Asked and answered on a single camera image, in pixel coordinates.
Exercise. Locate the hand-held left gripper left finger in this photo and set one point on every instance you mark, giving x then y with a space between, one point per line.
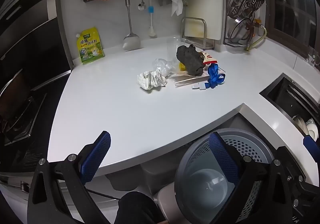
96 156

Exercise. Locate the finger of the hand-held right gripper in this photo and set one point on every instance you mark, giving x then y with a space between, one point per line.
297 180
311 145

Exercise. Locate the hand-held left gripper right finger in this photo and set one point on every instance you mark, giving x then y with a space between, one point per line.
223 159

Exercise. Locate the grey perforated waste basket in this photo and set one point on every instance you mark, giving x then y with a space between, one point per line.
200 184

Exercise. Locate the grey printed paper slip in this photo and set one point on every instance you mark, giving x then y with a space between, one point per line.
187 79

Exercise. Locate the white checked paper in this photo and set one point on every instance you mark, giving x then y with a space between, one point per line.
150 80

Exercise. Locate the red and white snack packet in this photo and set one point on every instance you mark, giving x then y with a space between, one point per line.
209 58

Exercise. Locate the yellow plastic lid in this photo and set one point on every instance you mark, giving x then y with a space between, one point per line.
182 66

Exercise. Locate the dark grey cloth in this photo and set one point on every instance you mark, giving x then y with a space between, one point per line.
190 60

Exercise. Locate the clear plastic wrap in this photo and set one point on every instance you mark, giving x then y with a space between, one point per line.
162 65

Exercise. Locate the clear plastic cup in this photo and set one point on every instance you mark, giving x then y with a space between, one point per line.
172 48

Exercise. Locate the white bowl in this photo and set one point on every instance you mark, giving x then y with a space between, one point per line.
312 129

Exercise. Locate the white plate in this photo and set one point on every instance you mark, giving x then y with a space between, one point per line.
298 122

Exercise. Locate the black kitchen sink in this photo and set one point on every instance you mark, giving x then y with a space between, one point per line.
287 96

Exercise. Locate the black gas stove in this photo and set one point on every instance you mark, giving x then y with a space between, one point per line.
20 124

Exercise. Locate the yellow seasoning pouch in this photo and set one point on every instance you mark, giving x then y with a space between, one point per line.
90 48

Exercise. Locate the steel spatula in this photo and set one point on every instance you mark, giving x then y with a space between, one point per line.
131 41

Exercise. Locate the steel cutting board rack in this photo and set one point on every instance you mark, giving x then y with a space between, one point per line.
205 31

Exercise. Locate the gas valve with orange dial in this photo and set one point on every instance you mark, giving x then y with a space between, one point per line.
257 23

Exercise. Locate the white cutting board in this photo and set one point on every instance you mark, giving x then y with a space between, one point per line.
207 9

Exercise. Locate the white brush with blue head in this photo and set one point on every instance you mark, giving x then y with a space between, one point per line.
150 10

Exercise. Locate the black range hood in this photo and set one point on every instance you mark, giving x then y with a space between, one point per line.
25 14

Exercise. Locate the clear wall hook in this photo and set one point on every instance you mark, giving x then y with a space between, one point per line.
311 56

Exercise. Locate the dark brown window frame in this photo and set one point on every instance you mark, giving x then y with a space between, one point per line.
271 1

